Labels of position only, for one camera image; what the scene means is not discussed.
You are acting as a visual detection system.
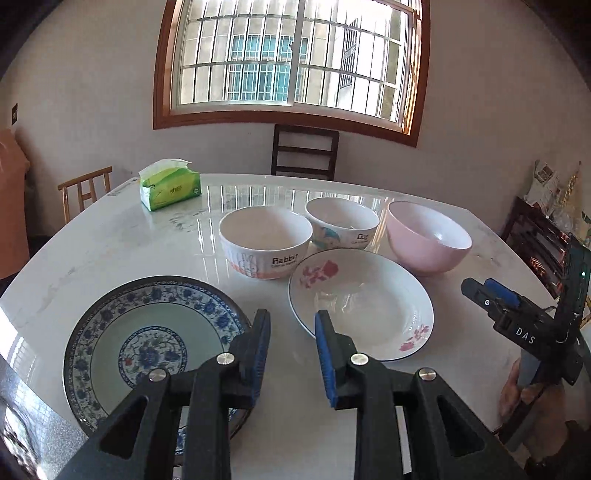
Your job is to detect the large pink bowl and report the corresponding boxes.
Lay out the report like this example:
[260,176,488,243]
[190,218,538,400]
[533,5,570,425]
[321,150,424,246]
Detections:
[386,201,473,276]

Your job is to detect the white pink-flower plate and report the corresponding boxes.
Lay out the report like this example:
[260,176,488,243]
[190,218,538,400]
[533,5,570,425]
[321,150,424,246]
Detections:
[288,249,435,362]

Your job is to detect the small blue floral plate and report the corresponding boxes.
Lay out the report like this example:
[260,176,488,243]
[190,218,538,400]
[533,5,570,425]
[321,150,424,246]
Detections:
[63,276,250,435]

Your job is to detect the white Dog bowl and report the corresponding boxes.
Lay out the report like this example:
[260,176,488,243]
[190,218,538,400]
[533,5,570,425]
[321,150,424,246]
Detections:
[304,197,380,250]

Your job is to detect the white Rabbit bowl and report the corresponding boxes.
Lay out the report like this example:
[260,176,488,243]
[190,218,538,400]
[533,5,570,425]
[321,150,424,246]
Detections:
[218,206,312,280]

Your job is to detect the right hand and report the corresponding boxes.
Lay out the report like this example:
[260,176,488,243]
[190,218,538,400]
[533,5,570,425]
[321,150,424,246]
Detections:
[499,359,568,462]

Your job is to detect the dark wooden side cabinet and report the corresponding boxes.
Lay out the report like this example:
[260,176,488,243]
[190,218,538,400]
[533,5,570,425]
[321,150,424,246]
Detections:
[500,197,569,299]

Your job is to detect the papers on cabinet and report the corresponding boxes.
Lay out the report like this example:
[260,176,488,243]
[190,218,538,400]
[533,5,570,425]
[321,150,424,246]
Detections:
[524,160,559,211]

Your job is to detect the orange cloth-covered furniture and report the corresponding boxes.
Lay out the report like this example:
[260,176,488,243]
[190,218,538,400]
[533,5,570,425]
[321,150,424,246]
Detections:
[0,129,30,279]

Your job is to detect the dark wooden chair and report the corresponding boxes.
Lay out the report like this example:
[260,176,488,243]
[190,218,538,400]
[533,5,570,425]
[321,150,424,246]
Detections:
[270,124,339,181]

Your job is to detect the green tissue pack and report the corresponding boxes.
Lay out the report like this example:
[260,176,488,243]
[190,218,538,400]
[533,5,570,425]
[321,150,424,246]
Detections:
[139,158,201,212]

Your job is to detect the light wooden chair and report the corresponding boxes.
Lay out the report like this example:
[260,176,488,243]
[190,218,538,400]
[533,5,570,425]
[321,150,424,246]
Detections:
[57,166,113,224]

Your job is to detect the large barred window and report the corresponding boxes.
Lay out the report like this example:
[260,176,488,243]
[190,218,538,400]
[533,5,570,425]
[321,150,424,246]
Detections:
[152,1,431,147]

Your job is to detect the black wall switch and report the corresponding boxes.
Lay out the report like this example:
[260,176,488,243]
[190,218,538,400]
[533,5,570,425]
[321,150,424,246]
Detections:
[11,103,18,125]

